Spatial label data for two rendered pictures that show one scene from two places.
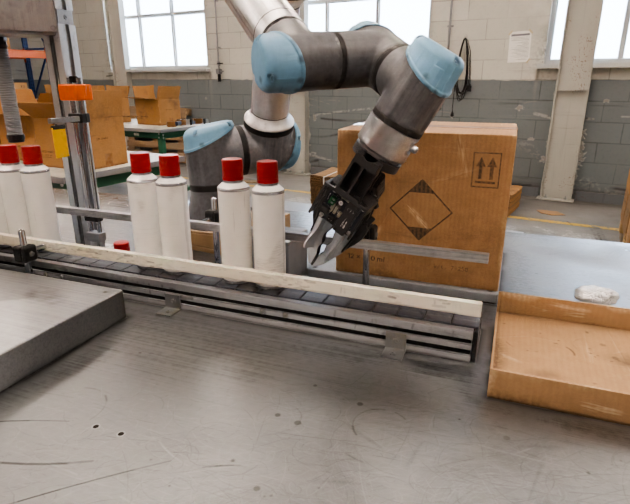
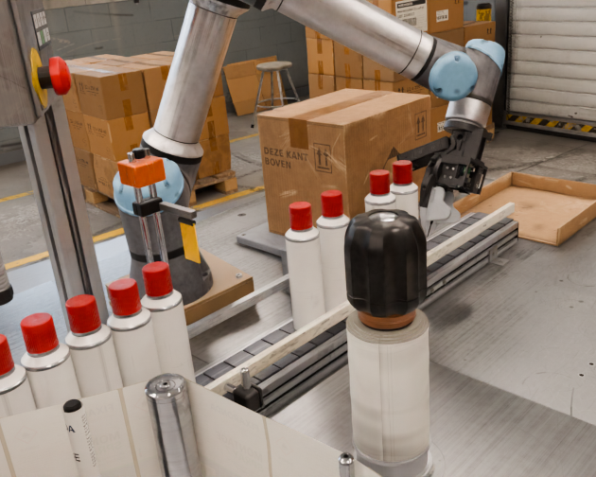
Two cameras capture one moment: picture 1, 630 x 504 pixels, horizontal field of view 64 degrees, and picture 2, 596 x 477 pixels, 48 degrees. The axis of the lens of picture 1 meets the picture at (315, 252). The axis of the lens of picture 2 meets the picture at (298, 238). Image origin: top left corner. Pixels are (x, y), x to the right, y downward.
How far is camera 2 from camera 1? 127 cm
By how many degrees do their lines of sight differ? 61
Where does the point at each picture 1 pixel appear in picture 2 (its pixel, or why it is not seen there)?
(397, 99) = (491, 85)
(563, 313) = (472, 203)
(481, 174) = (419, 129)
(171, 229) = not seen: hidden behind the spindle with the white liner
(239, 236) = not seen: hidden behind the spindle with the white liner
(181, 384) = (525, 340)
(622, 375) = (543, 211)
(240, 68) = not seen: outside the picture
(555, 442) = not seen: outside the picture
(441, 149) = (400, 118)
